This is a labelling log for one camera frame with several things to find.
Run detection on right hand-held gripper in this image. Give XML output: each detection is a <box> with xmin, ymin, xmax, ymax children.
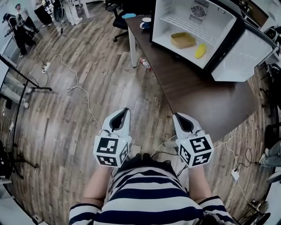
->
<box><xmin>173</xmin><ymin>112</ymin><xmax>215</xmax><ymax>169</ymax></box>

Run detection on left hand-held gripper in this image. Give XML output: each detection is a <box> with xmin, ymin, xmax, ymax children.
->
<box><xmin>93</xmin><ymin>107</ymin><xmax>132</xmax><ymax>169</ymax></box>

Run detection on tan container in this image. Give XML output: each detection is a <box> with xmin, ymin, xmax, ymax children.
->
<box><xmin>170</xmin><ymin>32</ymin><xmax>197</xmax><ymax>50</ymax></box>

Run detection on white mini fridge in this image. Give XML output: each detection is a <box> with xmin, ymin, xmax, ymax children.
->
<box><xmin>150</xmin><ymin>0</ymin><xmax>279</xmax><ymax>83</ymax></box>

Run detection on person's left forearm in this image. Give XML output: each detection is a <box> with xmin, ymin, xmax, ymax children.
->
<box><xmin>82</xmin><ymin>165</ymin><xmax>115</xmax><ymax>207</ymax></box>

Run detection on person's right forearm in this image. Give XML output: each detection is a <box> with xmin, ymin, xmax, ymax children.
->
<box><xmin>187</xmin><ymin>165</ymin><xmax>213</xmax><ymax>204</ymax></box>

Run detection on white fridge door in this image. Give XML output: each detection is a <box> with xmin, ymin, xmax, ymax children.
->
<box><xmin>211</xmin><ymin>22</ymin><xmax>279</xmax><ymax>83</ymax></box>

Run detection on round fridge fan grille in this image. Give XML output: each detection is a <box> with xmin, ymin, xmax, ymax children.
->
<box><xmin>189</xmin><ymin>0</ymin><xmax>209</xmax><ymax>23</ymax></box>

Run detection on person's black trousers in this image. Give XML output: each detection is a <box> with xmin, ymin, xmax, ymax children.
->
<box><xmin>128</xmin><ymin>152</ymin><xmax>176</xmax><ymax>176</ymax></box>

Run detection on clear bottle with red label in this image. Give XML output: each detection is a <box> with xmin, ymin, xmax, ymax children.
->
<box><xmin>140</xmin><ymin>58</ymin><xmax>153</xmax><ymax>72</ymax></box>

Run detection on white power adapter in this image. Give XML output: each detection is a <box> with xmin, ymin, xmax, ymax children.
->
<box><xmin>230</xmin><ymin>168</ymin><xmax>240</xmax><ymax>181</ymax></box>

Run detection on white table leg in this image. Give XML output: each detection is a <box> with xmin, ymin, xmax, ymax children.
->
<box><xmin>127</xmin><ymin>26</ymin><xmax>138</xmax><ymax>68</ymax></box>

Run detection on yellow fruit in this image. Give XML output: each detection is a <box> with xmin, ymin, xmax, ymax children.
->
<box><xmin>195</xmin><ymin>43</ymin><xmax>208</xmax><ymax>59</ymax></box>

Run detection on person's striped shirt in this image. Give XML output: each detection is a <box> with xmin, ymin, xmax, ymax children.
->
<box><xmin>68</xmin><ymin>163</ymin><xmax>239</xmax><ymax>225</ymax></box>

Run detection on white power strip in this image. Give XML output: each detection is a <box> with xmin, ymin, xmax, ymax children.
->
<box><xmin>41</xmin><ymin>62</ymin><xmax>52</xmax><ymax>74</ymax></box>

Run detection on black office chair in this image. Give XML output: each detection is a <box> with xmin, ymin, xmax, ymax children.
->
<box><xmin>104</xmin><ymin>0</ymin><xmax>145</xmax><ymax>43</ymax></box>

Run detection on blue and white mug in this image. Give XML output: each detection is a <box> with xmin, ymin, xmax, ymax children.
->
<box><xmin>140</xmin><ymin>17</ymin><xmax>152</xmax><ymax>30</ymax></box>

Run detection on black tripod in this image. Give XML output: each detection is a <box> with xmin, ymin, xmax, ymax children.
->
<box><xmin>232</xmin><ymin>198</ymin><xmax>272</xmax><ymax>225</ymax></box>

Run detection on black stand with round top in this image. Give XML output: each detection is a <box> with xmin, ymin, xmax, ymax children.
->
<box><xmin>52</xmin><ymin>0</ymin><xmax>66</xmax><ymax>36</ymax></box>

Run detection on black and white device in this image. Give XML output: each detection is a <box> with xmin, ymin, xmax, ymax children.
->
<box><xmin>263</xmin><ymin>25</ymin><xmax>281</xmax><ymax>50</ymax></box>

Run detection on white adapter cable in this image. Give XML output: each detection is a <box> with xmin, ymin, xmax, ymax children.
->
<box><xmin>214</xmin><ymin>128</ymin><xmax>253</xmax><ymax>204</ymax></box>

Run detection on long white cable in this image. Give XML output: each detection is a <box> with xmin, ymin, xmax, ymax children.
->
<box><xmin>43</xmin><ymin>54</ymin><xmax>103</xmax><ymax>132</ymax></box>

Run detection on thin black cable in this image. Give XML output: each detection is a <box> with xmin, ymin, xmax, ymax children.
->
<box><xmin>236</xmin><ymin>147</ymin><xmax>262</xmax><ymax>173</ymax></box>

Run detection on black chair frame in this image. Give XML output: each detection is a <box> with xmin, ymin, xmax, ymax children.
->
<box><xmin>259</xmin><ymin>62</ymin><xmax>281</xmax><ymax>152</ymax></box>

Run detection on black rolling rack frame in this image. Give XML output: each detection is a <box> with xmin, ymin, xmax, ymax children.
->
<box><xmin>0</xmin><ymin>54</ymin><xmax>53</xmax><ymax>180</ymax></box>

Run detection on white wire fridge shelf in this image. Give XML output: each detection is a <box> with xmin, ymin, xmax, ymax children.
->
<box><xmin>159</xmin><ymin>12</ymin><xmax>218</xmax><ymax>46</ymax></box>

